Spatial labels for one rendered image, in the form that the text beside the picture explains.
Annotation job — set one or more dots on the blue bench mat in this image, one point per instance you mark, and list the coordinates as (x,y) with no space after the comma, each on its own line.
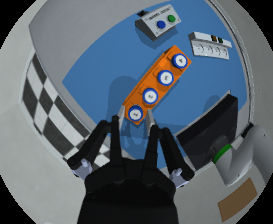
(106,73)

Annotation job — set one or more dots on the orange tube rack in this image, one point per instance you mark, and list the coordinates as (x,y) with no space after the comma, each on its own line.
(150,81)

